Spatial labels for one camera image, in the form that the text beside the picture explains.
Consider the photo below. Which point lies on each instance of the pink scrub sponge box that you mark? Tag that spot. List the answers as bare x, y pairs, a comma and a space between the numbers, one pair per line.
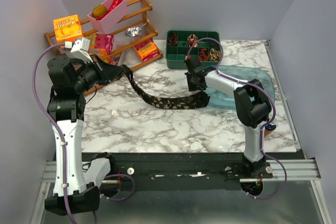
101, 44

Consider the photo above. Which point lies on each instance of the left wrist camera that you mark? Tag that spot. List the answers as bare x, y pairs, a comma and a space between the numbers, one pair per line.
78, 49

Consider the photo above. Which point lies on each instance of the rolled orange black tie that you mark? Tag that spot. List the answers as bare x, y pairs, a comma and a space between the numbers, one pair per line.
203, 55

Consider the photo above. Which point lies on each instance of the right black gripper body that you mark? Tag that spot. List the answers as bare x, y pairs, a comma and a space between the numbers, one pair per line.
192, 86

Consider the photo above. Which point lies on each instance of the orange bottle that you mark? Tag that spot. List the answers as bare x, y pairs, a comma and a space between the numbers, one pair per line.
269, 128

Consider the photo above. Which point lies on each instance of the metal spoon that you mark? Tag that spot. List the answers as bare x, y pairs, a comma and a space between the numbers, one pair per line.
134, 31

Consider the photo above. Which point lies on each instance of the red chili pepper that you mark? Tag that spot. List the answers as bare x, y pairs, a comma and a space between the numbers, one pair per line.
113, 5

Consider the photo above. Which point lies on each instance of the wooden tiered rack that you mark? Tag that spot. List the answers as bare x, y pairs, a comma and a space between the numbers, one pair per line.
139, 9

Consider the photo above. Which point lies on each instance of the pink plastic bin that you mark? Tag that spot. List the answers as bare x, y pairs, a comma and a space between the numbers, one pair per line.
113, 16

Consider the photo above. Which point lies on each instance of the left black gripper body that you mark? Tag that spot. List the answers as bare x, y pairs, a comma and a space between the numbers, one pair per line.
102, 76

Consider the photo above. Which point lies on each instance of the aluminium rail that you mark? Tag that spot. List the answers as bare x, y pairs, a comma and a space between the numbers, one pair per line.
297, 170

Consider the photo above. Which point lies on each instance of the rolled tan patterned tie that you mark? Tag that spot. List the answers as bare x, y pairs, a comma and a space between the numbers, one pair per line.
214, 55

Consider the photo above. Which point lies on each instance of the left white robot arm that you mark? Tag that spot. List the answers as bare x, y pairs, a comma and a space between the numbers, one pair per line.
76, 191

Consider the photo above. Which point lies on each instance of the black leaf patterned tie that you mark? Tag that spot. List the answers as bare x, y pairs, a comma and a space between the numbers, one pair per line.
195, 101

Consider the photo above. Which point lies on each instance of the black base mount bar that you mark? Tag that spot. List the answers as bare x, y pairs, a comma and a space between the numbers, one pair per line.
184, 171

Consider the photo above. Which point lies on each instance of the orange sponge box right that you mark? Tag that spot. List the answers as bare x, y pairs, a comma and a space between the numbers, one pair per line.
146, 50

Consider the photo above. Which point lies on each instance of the brown round fruit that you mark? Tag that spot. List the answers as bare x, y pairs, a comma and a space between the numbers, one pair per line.
99, 11

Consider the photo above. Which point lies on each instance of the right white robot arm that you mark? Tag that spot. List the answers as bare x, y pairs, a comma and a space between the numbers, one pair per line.
252, 103

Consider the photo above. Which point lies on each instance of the green divided organizer tray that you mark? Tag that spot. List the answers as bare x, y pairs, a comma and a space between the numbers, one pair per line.
175, 55

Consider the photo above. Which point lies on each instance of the rolled dark orange tie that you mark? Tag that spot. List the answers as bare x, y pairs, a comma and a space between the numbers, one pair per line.
172, 39

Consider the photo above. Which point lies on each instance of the rolled red patterned tie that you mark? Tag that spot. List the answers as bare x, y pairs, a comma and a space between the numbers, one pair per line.
192, 41

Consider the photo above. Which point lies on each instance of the orange scrub daddy box top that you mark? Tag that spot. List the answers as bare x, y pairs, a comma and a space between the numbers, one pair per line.
67, 28

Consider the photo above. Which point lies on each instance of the teal plastic tub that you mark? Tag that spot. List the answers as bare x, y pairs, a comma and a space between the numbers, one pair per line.
221, 93

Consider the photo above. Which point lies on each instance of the red white small box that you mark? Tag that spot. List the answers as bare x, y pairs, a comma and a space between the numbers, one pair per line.
114, 60

